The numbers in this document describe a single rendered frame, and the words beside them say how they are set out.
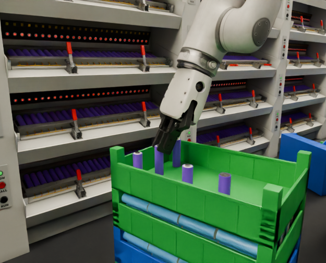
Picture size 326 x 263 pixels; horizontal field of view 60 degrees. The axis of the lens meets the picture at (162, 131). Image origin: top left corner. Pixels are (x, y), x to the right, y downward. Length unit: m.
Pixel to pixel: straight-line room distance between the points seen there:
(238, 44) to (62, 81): 0.54
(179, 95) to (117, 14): 0.49
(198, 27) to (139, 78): 0.48
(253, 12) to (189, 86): 0.16
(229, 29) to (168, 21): 0.58
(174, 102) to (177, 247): 0.26
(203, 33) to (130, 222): 0.37
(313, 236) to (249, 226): 0.70
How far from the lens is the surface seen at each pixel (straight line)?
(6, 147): 0.86
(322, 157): 1.36
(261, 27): 0.53
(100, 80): 0.93
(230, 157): 0.61
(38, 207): 0.97
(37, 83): 0.86
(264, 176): 0.59
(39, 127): 0.94
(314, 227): 1.15
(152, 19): 1.05
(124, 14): 0.99
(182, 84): 0.55
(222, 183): 0.43
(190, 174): 0.47
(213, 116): 1.29
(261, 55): 1.73
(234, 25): 0.53
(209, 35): 0.56
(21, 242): 0.98
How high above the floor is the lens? 0.55
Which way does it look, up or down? 14 degrees down
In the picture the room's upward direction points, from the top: straight up
